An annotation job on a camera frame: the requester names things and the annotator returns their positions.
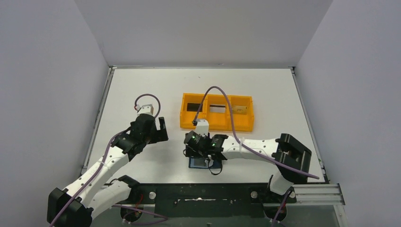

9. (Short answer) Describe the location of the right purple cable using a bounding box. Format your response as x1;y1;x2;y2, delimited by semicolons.
192;86;320;180

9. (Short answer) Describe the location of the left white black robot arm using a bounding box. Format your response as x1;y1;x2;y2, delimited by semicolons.
47;113;168;227

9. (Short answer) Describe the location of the orange three-compartment tray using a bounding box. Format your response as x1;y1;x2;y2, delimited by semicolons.
180;93;254;132

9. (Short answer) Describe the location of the aluminium frame rail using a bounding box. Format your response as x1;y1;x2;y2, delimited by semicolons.
291;184;345;206

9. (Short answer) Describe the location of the purple cable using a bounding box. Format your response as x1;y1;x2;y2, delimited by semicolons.
192;86;320;180
49;93;168;226

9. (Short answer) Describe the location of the blue leather card holder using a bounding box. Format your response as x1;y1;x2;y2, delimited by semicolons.
189;157;209;169

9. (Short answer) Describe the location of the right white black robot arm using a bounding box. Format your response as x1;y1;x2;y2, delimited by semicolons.
183;131;313;202

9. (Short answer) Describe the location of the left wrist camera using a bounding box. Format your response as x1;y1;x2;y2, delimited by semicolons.
134;104;154;116

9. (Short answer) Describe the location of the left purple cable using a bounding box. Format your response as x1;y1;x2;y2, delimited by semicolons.
49;93;168;226

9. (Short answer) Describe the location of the gold credit card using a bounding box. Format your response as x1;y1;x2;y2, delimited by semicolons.
232;105;248;115

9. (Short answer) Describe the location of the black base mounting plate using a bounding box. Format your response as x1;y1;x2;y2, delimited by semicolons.
120;183;284;218

